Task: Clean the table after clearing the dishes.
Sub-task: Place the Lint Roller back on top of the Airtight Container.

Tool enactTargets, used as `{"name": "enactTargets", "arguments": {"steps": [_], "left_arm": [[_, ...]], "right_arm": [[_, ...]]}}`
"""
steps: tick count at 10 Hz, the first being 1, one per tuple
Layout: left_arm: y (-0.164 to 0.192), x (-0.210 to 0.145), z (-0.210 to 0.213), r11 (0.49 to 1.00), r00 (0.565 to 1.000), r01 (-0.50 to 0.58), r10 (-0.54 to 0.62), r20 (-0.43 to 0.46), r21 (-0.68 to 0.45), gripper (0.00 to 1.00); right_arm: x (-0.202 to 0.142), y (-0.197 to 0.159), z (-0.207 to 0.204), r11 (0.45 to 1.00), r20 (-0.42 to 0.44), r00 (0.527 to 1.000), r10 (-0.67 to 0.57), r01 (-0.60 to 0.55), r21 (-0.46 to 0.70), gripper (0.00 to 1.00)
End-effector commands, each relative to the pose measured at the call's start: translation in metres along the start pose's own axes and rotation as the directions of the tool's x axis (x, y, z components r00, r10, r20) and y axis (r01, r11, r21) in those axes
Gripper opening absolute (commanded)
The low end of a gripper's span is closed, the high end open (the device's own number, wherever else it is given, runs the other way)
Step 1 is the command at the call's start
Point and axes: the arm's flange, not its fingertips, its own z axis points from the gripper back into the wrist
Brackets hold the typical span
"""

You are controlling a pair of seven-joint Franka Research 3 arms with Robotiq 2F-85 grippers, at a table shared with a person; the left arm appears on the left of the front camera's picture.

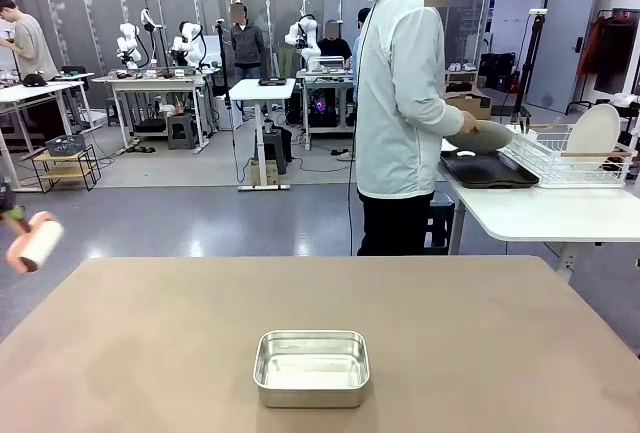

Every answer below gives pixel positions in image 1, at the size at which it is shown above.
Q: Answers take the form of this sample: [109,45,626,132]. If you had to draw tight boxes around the pink handled lint roller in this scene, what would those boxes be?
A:
[5,210,65,274]

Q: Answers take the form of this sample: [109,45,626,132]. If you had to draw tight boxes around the dark brown serving tray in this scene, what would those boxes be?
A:
[438,151,541,190]

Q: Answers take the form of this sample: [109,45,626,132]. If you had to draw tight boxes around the white round dinner plate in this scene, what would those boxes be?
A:
[444,120,515,156]
[567,103,622,172]

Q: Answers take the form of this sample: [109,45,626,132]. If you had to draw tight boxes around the person's right forearm white sleeve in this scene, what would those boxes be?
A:
[428,95,467,137]

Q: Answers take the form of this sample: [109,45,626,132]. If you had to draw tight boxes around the long white work table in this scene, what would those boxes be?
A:
[0,72,96,193]

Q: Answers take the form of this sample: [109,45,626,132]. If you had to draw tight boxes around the man in beige shirt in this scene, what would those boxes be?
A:
[0,0,60,85]

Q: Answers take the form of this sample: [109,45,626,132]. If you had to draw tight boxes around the white robot work table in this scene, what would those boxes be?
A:
[91,70,222,155]

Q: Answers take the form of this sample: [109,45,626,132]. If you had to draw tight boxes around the grey plastic stool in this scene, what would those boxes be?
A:
[166,112,198,151]

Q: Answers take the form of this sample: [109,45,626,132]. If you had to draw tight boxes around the small cardboard box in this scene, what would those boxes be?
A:
[249,158,280,187]

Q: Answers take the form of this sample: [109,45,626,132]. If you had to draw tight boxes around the dark stool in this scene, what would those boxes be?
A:
[259,125,294,177]

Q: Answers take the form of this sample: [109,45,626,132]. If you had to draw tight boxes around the small white standing desk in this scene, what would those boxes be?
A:
[228,77,297,192]

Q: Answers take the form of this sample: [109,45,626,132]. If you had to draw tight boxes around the man in dark grey jacket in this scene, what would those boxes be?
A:
[228,0,266,82]

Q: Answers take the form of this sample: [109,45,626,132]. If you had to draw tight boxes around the computer with coloured lights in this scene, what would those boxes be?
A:
[308,91,342,129]

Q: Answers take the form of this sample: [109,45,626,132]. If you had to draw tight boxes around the rectangular metal tin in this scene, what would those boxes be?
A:
[252,329,372,409]

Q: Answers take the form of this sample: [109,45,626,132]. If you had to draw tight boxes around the shiny metal box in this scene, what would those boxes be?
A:
[305,56,348,75]

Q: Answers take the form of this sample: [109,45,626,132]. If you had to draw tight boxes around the seated man in black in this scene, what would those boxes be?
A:
[316,19,354,62]

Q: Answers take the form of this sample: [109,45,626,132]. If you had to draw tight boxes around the man in blue shirt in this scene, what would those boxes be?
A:
[351,6,374,104]

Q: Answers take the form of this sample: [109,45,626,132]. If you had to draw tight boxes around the person in white jacket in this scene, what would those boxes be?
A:
[351,0,471,258]

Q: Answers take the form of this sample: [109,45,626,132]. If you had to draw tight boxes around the open cardboard box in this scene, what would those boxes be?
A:
[444,92,495,122]

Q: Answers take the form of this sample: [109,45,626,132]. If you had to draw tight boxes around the black storage cases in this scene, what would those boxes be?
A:
[479,51,517,93]

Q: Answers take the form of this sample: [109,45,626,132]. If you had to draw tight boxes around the white side table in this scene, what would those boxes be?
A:
[437,152,640,284]

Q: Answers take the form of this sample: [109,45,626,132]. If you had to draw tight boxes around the black tripod stand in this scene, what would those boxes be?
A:
[508,8,550,128]

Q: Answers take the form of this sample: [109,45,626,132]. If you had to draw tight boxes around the grey door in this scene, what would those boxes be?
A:
[524,0,601,115]

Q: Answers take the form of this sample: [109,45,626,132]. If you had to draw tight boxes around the red hanging garment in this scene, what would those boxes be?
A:
[578,15,607,78]

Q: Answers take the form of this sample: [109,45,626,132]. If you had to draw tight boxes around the black hanging garment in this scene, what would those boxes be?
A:
[594,16,640,95]

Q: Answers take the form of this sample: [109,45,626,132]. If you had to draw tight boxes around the wooden shelf black frame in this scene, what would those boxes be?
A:
[22,144,103,194]

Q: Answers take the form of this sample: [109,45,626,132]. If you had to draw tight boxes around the grey wire basket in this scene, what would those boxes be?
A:
[44,133,87,158]

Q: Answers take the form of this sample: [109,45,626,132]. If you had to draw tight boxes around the grey frame equipment table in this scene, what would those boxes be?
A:
[295,67,357,152]

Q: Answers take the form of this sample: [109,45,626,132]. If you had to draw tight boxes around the white wire dish rack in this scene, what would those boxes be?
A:
[502,124,639,189]

